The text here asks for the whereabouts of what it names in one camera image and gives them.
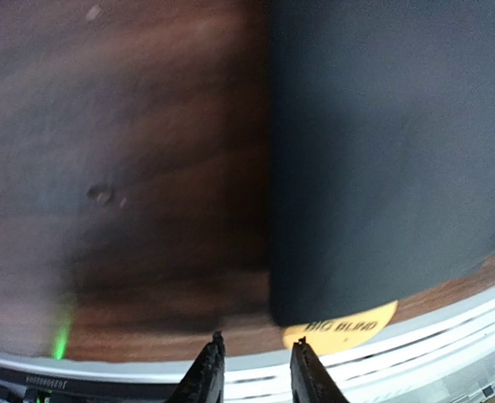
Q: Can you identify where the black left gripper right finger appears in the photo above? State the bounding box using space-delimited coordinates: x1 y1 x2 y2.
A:
290 337 349 403

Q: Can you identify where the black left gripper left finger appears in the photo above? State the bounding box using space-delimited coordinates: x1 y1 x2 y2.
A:
166 331 226 403

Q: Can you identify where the orange big blind button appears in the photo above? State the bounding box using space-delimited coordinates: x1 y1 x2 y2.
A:
282 301 398 356

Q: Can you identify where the black poker play mat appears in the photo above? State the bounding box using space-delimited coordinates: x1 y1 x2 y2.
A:
269 1 495 327

